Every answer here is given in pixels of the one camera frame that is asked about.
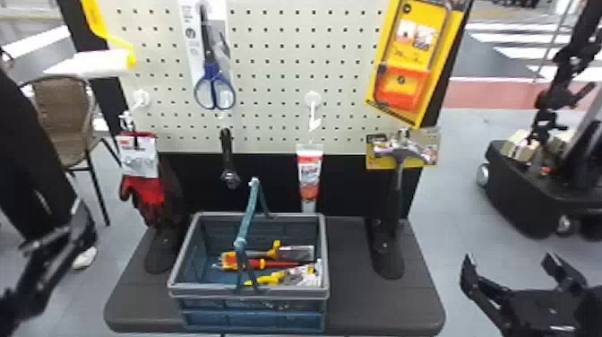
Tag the black wrench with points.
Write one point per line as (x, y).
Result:
(227, 160)

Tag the person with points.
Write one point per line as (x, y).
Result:
(28, 164)

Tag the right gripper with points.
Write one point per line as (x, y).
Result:
(541, 313)

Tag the white pegboard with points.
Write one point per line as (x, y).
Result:
(282, 70)

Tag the red screwdriver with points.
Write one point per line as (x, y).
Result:
(263, 264)

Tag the blue scissors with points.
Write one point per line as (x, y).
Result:
(214, 84)

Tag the blue basket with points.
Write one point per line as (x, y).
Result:
(249, 301)

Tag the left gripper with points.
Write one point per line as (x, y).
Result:
(12, 313)

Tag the red gloves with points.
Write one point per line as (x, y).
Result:
(143, 188)

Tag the brown chair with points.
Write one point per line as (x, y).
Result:
(63, 113)

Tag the black hammer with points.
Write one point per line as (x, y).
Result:
(399, 155)

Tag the yellow paint roller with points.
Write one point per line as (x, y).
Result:
(101, 63)

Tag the orange tool on yellow card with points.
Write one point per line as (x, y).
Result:
(409, 80)

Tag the red and white tube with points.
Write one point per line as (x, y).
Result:
(309, 174)

